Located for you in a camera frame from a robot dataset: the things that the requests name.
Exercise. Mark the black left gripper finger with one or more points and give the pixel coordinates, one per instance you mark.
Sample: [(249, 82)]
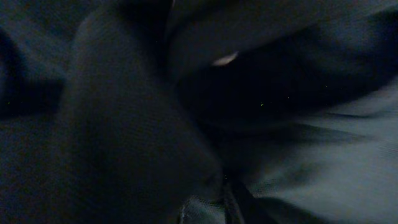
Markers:
[(233, 195)]

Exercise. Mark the black t-shirt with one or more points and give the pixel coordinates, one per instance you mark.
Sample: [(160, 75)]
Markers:
[(137, 111)]

